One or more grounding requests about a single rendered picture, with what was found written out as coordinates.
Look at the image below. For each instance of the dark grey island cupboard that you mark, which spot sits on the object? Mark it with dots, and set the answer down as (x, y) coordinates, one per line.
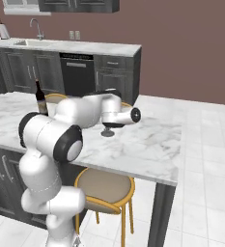
(7, 193)

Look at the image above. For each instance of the dark grey base cupboard run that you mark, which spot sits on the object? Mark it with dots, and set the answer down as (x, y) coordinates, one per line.
(20, 69)

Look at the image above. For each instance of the dark grey wall cupboards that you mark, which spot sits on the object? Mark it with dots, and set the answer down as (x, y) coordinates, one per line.
(78, 5)

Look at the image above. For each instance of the yellow stool with tan seat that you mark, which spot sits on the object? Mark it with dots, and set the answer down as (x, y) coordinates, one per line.
(126, 104)
(104, 186)
(54, 96)

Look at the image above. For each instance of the dark grey counter end panel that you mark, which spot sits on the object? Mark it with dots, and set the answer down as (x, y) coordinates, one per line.
(160, 215)

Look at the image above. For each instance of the white wall socket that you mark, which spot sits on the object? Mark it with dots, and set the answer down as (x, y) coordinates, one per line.
(77, 34)
(71, 34)

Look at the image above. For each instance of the black dishwasher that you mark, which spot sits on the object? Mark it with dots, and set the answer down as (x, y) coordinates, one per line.
(77, 74)

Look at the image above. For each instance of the steel sink basin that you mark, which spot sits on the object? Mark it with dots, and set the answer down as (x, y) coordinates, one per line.
(30, 42)

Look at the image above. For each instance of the white window frame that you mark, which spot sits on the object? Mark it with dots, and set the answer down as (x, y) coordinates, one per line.
(23, 8)

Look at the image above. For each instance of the white paper towel roll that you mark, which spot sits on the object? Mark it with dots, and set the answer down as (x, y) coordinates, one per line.
(3, 31)

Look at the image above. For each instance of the dark wine bottle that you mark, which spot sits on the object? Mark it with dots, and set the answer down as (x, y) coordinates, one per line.
(40, 96)

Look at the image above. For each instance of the silver sink tap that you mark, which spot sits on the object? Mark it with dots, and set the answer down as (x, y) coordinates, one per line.
(38, 30)

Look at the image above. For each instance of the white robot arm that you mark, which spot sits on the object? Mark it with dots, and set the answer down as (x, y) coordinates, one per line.
(46, 135)

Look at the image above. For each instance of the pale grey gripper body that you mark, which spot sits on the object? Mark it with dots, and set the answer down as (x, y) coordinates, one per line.
(107, 132)

